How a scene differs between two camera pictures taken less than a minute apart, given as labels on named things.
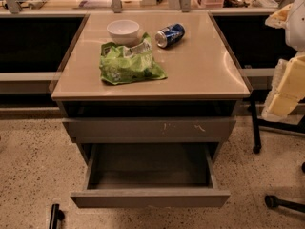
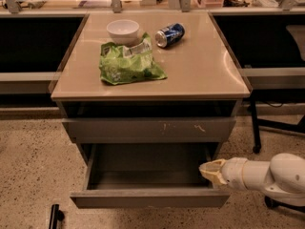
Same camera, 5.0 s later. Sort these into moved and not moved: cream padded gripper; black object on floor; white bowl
Moved: cream padded gripper
Not moved: white bowl; black object on floor
